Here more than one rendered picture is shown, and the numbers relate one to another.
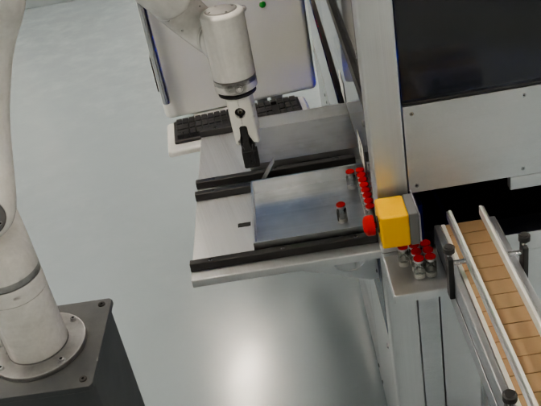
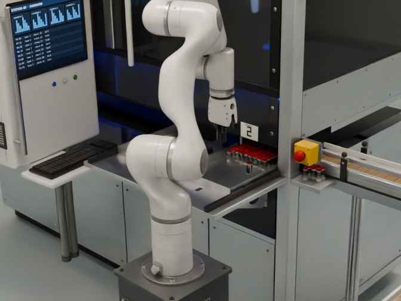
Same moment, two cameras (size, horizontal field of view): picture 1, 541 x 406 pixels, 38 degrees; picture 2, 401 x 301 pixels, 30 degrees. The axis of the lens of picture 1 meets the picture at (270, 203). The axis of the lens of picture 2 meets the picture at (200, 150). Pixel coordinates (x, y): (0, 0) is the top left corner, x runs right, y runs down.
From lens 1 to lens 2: 194 cm
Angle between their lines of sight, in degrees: 45
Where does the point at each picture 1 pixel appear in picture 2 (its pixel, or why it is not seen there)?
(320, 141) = not seen: hidden behind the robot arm
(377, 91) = (296, 83)
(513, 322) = (388, 175)
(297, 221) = (226, 180)
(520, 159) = (335, 115)
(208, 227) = not seen: hidden behind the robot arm
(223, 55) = (228, 73)
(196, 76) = (36, 132)
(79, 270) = not seen: outside the picture
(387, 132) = (297, 106)
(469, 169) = (320, 123)
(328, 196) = (223, 167)
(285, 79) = (85, 129)
